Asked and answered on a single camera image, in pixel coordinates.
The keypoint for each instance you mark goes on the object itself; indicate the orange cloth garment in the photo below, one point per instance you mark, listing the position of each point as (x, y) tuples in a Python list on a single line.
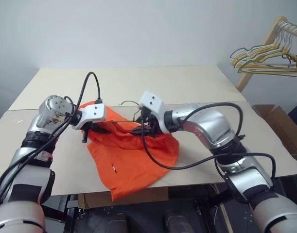
[(128, 157)]

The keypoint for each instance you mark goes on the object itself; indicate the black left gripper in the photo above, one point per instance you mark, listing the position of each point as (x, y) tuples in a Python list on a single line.
[(85, 132)]

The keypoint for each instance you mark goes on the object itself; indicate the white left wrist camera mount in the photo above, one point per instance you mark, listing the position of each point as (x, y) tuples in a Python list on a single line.
[(92, 112)]

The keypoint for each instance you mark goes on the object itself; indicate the dark rounded shape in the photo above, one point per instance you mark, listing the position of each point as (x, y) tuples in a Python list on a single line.
[(115, 223), (176, 222)]

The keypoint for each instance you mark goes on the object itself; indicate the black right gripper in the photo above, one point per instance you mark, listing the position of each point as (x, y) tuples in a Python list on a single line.
[(154, 126)]

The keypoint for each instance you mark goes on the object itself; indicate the black metal table frame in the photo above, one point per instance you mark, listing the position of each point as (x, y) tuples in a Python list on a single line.
[(73, 218)]

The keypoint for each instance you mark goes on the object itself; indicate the bunch of hangers on rack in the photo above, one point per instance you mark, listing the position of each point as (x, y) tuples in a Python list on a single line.
[(272, 73)]

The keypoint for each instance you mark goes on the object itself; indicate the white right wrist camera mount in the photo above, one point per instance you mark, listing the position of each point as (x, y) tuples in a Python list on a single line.
[(151, 102)]

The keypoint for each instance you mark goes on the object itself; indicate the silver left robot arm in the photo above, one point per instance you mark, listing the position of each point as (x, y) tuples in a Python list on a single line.
[(48, 106)]

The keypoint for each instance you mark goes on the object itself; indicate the wooden clothes rack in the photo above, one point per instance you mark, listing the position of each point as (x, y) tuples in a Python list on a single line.
[(245, 80)]

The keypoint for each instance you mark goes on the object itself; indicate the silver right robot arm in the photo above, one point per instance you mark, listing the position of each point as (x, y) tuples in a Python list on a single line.
[(206, 123)]

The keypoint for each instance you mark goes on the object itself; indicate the open brown cardboard box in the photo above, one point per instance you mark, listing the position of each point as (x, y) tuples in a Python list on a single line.
[(279, 121)]

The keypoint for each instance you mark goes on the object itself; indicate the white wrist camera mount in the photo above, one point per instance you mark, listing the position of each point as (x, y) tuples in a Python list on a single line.
[(92, 112), (151, 102)]

